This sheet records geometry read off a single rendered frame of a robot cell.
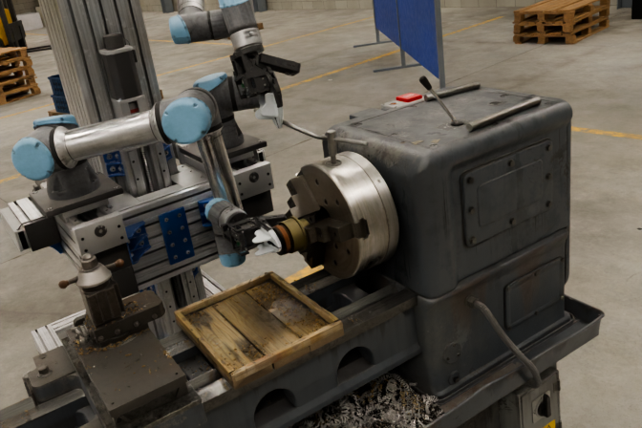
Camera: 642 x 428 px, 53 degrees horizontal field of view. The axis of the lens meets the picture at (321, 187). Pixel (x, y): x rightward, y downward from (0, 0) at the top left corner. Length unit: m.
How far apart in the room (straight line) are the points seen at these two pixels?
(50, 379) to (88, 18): 1.08
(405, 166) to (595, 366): 1.59
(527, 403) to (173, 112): 1.33
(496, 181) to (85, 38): 1.29
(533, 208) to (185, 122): 0.98
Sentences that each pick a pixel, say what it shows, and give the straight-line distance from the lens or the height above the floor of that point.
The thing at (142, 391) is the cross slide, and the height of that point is 0.97.
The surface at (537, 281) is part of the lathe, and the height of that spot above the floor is 0.75.
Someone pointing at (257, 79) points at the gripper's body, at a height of 1.46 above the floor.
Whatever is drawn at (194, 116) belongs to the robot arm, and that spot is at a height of 1.39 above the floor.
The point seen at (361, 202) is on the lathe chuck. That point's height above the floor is 1.16.
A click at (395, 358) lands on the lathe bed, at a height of 0.70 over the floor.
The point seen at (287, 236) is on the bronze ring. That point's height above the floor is 1.10.
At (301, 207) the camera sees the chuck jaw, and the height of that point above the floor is 1.13.
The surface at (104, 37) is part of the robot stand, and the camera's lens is 2.11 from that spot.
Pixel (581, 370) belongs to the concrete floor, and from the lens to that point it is 2.93.
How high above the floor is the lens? 1.78
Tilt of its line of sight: 21 degrees down
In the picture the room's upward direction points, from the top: 8 degrees counter-clockwise
